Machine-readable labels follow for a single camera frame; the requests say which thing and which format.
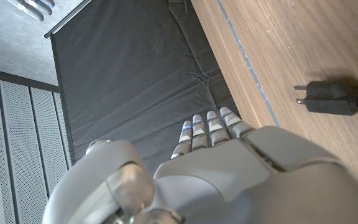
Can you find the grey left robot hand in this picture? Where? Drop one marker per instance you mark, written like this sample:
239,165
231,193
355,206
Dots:
228,186

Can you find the black backdrop frame pole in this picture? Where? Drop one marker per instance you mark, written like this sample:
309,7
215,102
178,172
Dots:
68,18

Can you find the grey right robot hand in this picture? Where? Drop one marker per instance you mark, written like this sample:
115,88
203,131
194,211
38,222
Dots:
31,7

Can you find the black backdrop curtain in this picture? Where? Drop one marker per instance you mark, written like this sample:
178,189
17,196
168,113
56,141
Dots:
129,81

